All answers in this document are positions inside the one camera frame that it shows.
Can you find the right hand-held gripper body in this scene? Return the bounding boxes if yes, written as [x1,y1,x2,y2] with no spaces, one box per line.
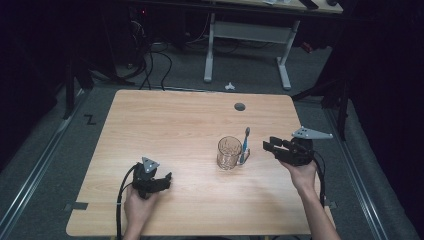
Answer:
[281,125,334,167]

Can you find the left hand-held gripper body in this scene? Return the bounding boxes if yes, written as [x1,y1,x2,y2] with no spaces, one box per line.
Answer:
[131,156,161,200]

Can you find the blue grey toothbrush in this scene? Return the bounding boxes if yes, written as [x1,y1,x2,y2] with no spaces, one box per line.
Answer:
[238,126,252,165]

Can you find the clear glass mug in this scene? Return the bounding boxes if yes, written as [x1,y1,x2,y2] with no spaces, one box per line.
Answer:
[215,135,251,171]

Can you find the person's right hand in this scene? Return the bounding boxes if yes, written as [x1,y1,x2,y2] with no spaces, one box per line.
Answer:
[279,158,318,196]

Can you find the person's left hand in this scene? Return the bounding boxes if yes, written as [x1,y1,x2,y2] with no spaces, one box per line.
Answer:
[123,189,160,232]

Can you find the black metal stand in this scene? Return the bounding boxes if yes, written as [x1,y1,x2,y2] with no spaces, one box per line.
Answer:
[291,78,352,142]
[61,58,96,121]

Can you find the small red object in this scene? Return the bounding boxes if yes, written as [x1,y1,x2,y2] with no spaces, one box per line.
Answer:
[300,41,315,55]

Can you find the desk with white metal legs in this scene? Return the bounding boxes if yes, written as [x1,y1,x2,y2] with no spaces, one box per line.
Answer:
[202,0,344,92]

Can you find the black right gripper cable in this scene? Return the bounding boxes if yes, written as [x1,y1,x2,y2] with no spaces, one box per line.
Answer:
[312,150,327,209]

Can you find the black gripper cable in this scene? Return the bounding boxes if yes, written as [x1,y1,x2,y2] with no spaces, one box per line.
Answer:
[312,150,327,209]
[115,163,138,240]

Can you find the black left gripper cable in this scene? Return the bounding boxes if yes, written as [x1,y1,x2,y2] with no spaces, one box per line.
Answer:
[115,163,138,240]

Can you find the metal floor rail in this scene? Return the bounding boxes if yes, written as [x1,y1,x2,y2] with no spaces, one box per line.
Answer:
[323,108,390,240]
[0,89,88,236]

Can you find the black floor cables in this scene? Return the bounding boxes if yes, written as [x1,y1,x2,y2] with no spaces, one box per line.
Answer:
[126,19,174,92]

